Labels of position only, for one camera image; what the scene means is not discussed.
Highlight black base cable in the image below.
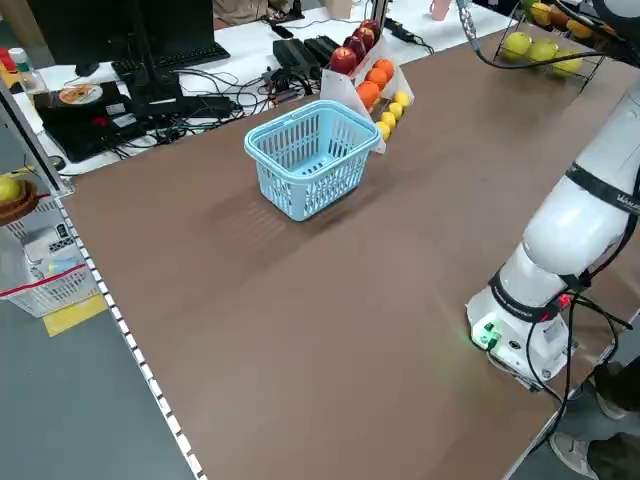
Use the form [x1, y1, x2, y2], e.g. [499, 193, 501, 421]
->
[524, 284, 634, 431]

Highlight small black power adapter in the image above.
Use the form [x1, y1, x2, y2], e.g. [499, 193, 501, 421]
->
[383, 17, 417, 44]

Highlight large black power adapter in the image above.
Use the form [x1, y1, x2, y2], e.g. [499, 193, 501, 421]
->
[272, 38, 321, 69]
[303, 34, 341, 64]

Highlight black keyboard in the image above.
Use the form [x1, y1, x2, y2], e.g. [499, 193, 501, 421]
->
[112, 43, 232, 76]

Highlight white capped bottle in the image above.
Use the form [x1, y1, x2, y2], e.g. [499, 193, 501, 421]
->
[7, 47, 29, 76]

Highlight yellow sheet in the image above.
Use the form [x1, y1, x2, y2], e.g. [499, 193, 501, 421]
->
[42, 294, 109, 337]

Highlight clear bottle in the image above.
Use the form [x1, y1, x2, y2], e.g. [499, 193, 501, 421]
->
[19, 69, 49, 99]

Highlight white wire basket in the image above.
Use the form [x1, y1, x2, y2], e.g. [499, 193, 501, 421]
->
[0, 262, 101, 319]

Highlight tiered fruit display stand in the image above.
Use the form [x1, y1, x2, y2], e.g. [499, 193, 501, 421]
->
[319, 17, 416, 156]

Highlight slotted table edge rail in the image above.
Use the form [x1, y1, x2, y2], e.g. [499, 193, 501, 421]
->
[58, 194, 209, 480]

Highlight person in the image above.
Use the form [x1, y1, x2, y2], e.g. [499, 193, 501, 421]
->
[549, 357, 640, 480]
[213, 0, 306, 24]

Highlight black flat case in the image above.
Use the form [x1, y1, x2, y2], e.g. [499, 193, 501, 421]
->
[33, 79, 151, 164]

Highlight aluminium frame post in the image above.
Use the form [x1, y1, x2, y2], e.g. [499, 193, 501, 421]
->
[0, 82, 76, 199]
[364, 0, 391, 29]

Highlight yellow apple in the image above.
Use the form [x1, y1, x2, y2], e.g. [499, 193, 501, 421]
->
[0, 175, 22, 204]

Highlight brown bowl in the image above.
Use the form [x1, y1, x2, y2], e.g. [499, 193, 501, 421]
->
[0, 178, 40, 226]

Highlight light blue plastic basket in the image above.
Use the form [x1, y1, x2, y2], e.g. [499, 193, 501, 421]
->
[243, 99, 381, 224]

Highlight black wire fruit shelf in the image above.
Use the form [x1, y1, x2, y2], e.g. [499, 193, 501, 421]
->
[492, 0, 609, 94]

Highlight round printed disc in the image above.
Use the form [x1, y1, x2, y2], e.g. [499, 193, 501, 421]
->
[58, 83, 104, 106]

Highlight black power brick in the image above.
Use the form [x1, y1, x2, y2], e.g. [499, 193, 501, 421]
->
[177, 93, 241, 120]

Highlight black monitor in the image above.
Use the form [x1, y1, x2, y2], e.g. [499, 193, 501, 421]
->
[27, 0, 217, 77]

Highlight black monitor stand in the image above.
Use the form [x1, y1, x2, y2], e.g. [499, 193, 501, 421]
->
[124, 0, 185, 119]

